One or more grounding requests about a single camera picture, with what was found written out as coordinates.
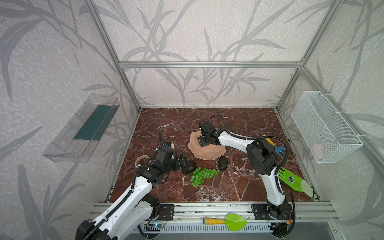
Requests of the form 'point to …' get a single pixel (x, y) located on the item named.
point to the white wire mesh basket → (327, 138)
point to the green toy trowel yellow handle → (234, 221)
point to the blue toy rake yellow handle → (278, 149)
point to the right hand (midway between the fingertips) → (204, 134)
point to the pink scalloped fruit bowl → (209, 152)
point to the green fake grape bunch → (200, 173)
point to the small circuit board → (154, 227)
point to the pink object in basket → (318, 150)
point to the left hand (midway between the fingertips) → (183, 155)
